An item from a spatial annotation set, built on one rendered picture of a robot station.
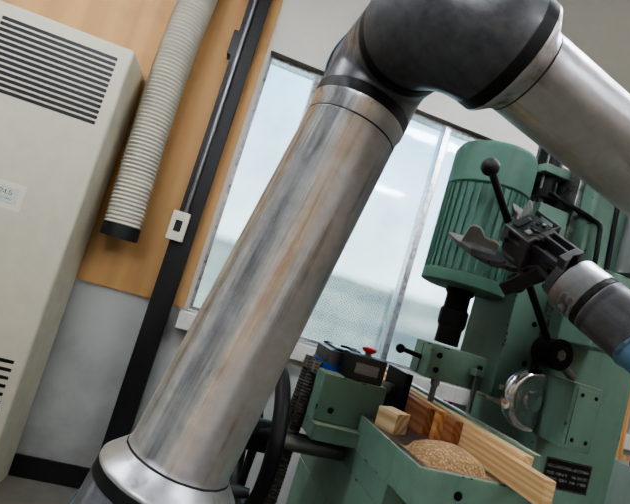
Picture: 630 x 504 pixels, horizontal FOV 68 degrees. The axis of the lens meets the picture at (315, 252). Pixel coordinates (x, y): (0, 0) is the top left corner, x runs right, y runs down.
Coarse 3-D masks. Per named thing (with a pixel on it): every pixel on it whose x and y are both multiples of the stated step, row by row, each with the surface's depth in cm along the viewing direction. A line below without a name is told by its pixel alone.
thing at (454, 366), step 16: (432, 352) 96; (448, 352) 97; (464, 352) 98; (416, 368) 99; (432, 368) 96; (448, 368) 97; (464, 368) 98; (432, 384) 99; (464, 384) 98; (480, 384) 99
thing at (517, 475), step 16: (464, 432) 85; (464, 448) 84; (480, 448) 80; (496, 448) 78; (496, 464) 76; (512, 464) 73; (512, 480) 72; (528, 480) 69; (544, 480) 67; (528, 496) 68; (544, 496) 66
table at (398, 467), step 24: (312, 432) 86; (336, 432) 87; (360, 432) 89; (384, 432) 82; (408, 432) 88; (384, 456) 79; (408, 456) 72; (408, 480) 70; (432, 480) 69; (456, 480) 70; (480, 480) 72
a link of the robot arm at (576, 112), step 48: (384, 0) 45; (432, 0) 41; (480, 0) 40; (528, 0) 39; (384, 48) 45; (432, 48) 42; (480, 48) 40; (528, 48) 40; (576, 48) 43; (480, 96) 43; (528, 96) 43; (576, 96) 43; (624, 96) 44; (576, 144) 45; (624, 144) 44; (624, 192) 48
